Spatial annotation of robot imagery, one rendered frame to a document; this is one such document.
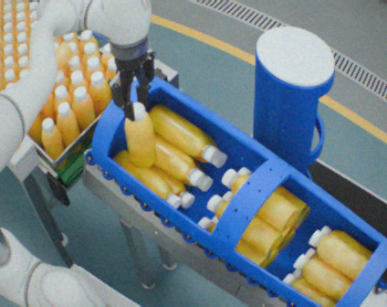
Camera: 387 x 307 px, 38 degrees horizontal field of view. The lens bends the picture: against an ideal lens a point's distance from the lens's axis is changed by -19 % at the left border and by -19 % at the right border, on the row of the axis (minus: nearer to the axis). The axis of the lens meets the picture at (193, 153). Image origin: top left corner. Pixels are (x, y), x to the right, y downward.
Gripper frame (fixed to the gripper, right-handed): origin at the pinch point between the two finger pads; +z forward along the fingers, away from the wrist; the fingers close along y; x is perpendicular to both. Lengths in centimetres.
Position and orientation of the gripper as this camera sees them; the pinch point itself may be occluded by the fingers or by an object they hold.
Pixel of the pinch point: (135, 103)
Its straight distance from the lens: 152.5
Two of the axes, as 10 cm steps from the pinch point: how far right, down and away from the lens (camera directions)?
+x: -7.6, -5.4, 3.7
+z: 0.2, 5.5, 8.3
